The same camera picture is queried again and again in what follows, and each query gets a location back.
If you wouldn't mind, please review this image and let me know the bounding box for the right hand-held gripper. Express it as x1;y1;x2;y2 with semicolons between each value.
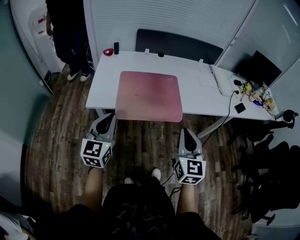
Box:
173;127;207;186

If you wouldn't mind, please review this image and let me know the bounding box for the group of small toy figures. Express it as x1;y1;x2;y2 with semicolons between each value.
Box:
239;82;276;111

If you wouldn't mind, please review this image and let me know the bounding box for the black desk divider panel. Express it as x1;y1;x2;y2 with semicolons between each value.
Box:
135;29;224;65

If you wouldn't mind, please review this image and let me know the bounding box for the person's right forearm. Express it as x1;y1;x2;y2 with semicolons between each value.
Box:
175;184;196;217

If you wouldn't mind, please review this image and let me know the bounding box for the black desk cable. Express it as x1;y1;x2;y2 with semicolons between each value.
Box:
202;90;240;147

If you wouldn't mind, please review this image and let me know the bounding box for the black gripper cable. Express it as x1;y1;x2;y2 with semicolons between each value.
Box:
168;186;181;200

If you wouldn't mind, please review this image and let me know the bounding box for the white water dispenser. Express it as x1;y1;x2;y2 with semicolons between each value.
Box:
28;7;66;71

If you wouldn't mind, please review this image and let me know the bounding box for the black phone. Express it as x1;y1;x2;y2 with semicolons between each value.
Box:
234;102;246;114

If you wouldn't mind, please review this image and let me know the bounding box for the black monitor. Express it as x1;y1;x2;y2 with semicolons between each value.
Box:
239;50;283;87

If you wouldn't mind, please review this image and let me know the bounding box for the red mouse pad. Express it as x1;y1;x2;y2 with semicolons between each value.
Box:
115;71;183;123

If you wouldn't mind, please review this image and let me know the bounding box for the person's left forearm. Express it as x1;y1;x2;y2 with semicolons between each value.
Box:
83;166;104;213

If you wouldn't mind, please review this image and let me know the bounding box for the person's black clothing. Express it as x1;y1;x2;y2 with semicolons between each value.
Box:
35;177;223;240

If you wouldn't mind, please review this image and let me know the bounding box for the white cable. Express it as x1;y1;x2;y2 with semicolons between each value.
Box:
198;62;222;91

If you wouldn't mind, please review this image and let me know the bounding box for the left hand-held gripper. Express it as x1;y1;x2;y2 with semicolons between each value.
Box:
80;113;117;169

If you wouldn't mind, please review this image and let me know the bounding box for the white keyboard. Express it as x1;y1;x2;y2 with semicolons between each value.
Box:
209;64;235;96

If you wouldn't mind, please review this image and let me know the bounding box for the black office chair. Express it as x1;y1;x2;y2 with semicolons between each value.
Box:
231;140;300;225
226;109;296;150

